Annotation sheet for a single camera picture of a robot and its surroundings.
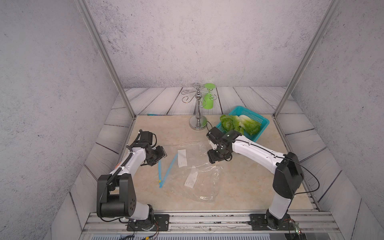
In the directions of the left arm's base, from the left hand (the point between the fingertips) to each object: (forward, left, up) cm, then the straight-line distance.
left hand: (165, 155), depth 89 cm
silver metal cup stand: (+32, -20, -6) cm, 38 cm away
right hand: (-5, -28, +3) cm, 29 cm away
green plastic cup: (+42, -28, +8) cm, 52 cm away
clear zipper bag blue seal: (-7, -13, -6) cm, 15 cm away
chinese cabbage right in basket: (+20, -55, +2) cm, 58 cm away
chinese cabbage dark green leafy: (+20, -40, +5) cm, 45 cm away
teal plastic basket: (+35, -52, +2) cm, 63 cm away
